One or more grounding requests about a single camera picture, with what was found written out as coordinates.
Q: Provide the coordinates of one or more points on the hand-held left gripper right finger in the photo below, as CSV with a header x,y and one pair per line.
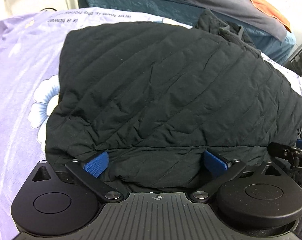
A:
x,y
214,163

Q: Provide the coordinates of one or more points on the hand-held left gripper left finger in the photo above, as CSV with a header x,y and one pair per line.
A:
x,y
96,165

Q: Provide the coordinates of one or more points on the black quilted jacket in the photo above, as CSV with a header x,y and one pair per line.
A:
x,y
166,92

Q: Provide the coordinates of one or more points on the purple floral bedsheet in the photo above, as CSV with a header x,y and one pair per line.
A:
x,y
21,80

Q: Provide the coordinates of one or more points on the orange cloth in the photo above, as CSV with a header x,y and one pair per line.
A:
x,y
268,5

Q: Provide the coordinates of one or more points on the teal quilted bed cover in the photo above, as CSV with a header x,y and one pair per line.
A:
x,y
141,5

